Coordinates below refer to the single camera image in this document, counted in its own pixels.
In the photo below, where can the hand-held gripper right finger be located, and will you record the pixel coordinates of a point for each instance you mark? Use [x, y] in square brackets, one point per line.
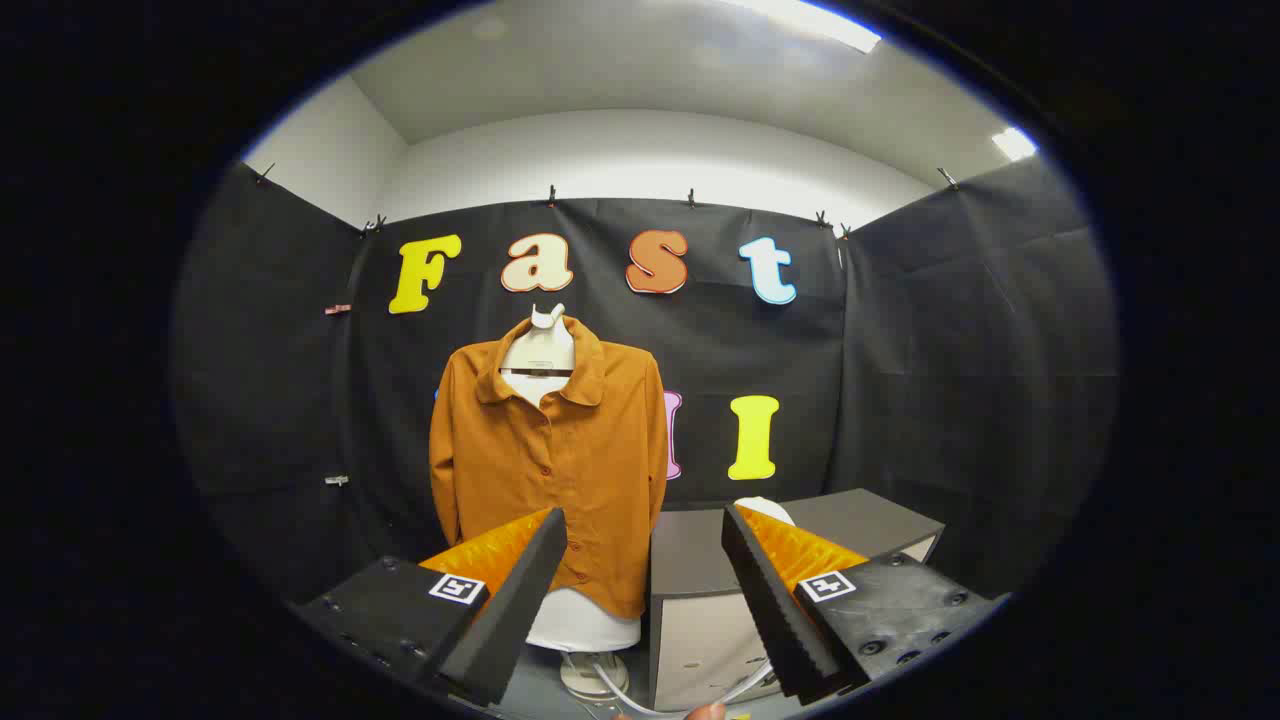
[775, 610]

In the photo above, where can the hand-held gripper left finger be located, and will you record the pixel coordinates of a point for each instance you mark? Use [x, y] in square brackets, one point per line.
[520, 610]

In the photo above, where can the orange button-up shirt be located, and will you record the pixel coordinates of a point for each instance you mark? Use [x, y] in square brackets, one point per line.
[600, 470]

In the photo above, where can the white mannequin torso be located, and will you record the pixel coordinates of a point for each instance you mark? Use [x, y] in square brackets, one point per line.
[585, 625]

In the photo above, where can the grey cabinet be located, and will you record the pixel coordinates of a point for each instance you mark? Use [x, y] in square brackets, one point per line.
[695, 620]

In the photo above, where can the black backdrop cloth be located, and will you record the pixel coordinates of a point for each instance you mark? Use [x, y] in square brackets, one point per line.
[950, 400]

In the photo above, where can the row of black cloth clips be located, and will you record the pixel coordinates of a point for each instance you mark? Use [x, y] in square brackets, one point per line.
[551, 194]

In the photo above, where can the small ceiling light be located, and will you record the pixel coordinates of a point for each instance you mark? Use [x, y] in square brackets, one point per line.
[1014, 144]

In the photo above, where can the long ceiling light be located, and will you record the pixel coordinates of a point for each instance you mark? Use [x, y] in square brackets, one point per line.
[815, 18]

